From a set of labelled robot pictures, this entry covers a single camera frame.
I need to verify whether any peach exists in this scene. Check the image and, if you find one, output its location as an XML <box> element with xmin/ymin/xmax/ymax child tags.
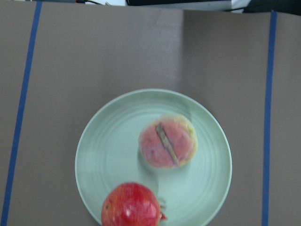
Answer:
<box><xmin>139</xmin><ymin>114</ymin><xmax>198</xmax><ymax>169</ymax></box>

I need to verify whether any red apple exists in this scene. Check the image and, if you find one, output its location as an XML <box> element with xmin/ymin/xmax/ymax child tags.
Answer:
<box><xmin>101</xmin><ymin>182</ymin><xmax>167</xmax><ymax>226</ymax></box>

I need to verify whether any green plate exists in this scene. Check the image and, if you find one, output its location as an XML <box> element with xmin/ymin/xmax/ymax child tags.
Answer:
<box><xmin>75</xmin><ymin>89</ymin><xmax>232</xmax><ymax>226</ymax></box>

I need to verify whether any black power adapter box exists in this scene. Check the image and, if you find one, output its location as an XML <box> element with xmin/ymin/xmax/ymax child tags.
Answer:
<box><xmin>126</xmin><ymin>0</ymin><xmax>232</xmax><ymax>11</ymax></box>

